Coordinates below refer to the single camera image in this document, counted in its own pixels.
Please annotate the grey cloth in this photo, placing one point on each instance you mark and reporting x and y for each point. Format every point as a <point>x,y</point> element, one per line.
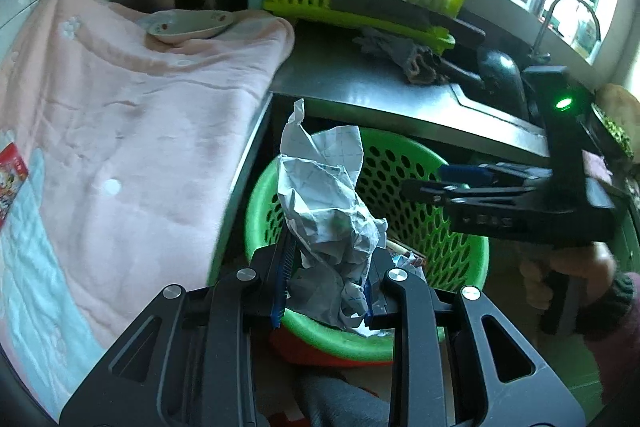
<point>340,402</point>

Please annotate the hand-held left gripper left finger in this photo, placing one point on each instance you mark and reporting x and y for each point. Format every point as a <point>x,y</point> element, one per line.
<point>280,297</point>

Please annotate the bowl of green vegetables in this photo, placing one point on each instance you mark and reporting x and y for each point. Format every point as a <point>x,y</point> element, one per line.
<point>612,127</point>

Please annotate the metal faucet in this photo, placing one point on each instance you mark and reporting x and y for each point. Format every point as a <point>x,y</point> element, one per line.
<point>555,17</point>

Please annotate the pink blanket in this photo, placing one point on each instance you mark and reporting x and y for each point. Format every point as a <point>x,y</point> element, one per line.
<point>150,107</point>

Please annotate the green plastic basket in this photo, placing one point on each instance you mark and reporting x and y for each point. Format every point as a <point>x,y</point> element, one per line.
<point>320,337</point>

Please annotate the person's right hand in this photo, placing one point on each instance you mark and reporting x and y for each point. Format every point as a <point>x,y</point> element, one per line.
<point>595,264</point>

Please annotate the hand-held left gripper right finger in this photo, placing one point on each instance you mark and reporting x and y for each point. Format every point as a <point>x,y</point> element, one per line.
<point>385,292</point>

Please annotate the white ceramic bowl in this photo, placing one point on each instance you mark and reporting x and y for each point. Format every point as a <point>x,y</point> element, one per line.
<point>185,27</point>

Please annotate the grey rag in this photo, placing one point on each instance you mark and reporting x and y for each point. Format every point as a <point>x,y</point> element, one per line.
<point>405,54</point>

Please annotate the large cleaver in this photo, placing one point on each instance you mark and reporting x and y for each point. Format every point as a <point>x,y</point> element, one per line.
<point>390,7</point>

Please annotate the red snack packet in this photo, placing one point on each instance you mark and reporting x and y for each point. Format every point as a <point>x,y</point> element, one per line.
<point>10,177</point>

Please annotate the black pot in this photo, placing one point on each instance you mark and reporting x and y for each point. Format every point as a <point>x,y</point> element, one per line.
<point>502,79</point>

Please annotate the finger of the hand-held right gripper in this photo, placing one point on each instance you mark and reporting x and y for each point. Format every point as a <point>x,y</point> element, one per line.
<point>470,174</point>
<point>480,212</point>

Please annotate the white paper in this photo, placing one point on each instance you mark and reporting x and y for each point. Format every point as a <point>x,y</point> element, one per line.
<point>320,207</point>

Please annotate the person's right forearm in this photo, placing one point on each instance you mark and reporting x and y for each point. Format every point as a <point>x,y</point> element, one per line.
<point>620,322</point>

